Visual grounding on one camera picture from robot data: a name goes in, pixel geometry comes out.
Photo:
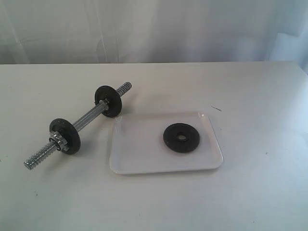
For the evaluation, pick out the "white rectangular plastic tray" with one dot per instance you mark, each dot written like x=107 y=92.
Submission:
x=137 y=145

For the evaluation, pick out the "white backdrop curtain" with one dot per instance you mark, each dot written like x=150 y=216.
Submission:
x=152 y=31

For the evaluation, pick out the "black plate bar end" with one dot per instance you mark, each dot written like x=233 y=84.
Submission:
x=113 y=100

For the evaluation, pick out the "black weight plate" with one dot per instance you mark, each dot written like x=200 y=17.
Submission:
x=181 y=138

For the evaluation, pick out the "chrome threaded dumbbell bar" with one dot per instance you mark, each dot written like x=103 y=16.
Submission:
x=56 y=142

